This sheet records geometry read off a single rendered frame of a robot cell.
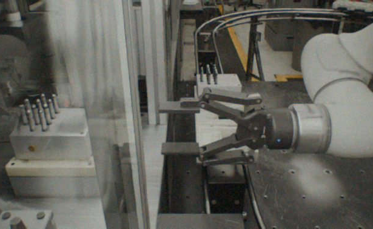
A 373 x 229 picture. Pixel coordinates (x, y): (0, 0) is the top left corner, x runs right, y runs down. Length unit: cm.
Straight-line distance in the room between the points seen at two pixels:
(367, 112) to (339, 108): 4
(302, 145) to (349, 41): 23
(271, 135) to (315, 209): 42
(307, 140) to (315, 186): 45
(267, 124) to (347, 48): 21
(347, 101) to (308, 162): 51
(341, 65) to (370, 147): 16
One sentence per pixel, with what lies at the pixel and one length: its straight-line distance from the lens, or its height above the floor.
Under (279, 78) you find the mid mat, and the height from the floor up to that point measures 1.
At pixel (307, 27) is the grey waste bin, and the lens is 357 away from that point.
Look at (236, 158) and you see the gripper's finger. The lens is 61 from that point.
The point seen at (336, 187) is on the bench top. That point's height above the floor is 68.
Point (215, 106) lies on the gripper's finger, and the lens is 55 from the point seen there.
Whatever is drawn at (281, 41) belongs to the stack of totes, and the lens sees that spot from 433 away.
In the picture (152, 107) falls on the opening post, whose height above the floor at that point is 96.
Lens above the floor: 131
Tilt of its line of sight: 29 degrees down
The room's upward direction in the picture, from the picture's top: straight up
